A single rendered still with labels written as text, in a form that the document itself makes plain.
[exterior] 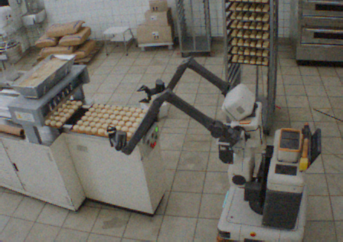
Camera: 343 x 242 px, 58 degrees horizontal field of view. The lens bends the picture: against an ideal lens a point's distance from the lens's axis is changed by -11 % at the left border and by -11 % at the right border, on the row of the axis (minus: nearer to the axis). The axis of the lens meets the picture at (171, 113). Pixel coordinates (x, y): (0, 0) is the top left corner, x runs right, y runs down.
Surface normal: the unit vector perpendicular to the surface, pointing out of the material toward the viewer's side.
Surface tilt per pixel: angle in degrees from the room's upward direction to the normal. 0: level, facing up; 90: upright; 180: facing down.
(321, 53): 91
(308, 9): 90
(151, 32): 87
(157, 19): 91
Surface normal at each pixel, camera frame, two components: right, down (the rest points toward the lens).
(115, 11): -0.19, 0.55
